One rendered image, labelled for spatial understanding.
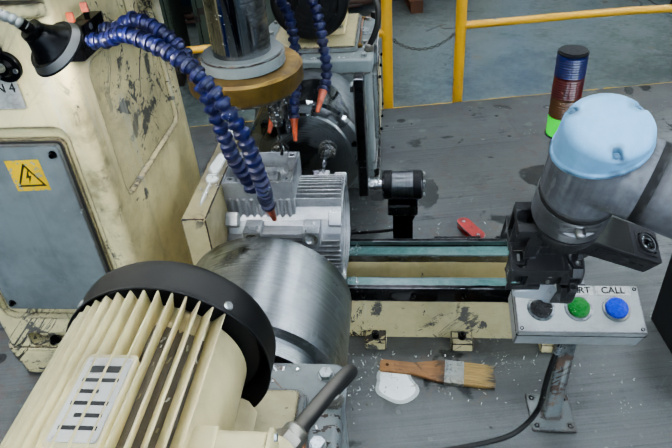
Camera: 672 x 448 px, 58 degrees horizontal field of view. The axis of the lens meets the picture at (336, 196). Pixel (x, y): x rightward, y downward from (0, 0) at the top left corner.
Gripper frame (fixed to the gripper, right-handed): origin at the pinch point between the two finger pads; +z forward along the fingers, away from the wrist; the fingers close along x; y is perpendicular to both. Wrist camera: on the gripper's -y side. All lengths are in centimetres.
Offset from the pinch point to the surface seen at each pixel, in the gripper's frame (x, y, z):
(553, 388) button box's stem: 6.6, -4.3, 22.9
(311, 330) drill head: 7.3, 30.4, -4.2
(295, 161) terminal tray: -27.6, 37.5, 9.0
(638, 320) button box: 1.7, -12.6, 5.8
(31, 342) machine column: 0, 86, 25
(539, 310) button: 0.7, 0.4, 5.0
